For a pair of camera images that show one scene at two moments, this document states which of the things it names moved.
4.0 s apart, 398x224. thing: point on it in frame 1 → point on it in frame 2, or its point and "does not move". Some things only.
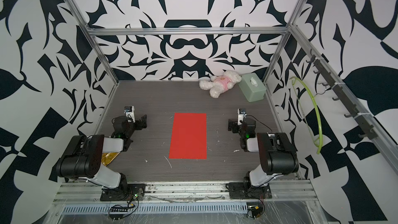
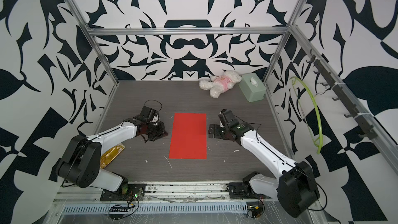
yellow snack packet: x=107 y=158 does not move
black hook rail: x=368 y=129 does not move
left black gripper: x=139 y=123 → x=163 y=132
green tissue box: x=253 y=87 does not move
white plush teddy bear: x=219 y=84 does not move
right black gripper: x=235 y=130 → x=215 y=134
